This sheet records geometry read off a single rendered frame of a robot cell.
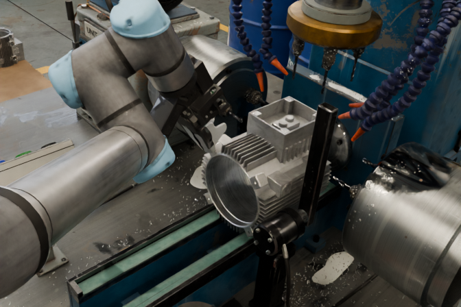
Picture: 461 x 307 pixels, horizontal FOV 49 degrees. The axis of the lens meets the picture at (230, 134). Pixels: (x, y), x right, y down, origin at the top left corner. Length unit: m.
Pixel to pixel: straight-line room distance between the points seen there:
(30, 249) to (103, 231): 0.76
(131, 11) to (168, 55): 0.08
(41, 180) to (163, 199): 0.79
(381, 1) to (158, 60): 0.58
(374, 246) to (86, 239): 0.64
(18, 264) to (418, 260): 0.62
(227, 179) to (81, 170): 0.55
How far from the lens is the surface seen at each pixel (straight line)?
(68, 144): 1.02
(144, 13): 0.72
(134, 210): 1.27
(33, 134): 1.58
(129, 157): 0.66
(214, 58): 1.17
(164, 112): 0.85
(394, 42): 1.17
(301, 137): 0.99
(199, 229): 1.05
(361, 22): 0.96
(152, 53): 0.75
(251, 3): 3.01
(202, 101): 0.87
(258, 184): 0.92
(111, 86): 0.74
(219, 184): 1.07
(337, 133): 1.14
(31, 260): 0.48
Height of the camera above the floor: 1.65
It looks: 33 degrees down
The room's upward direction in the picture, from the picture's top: 5 degrees clockwise
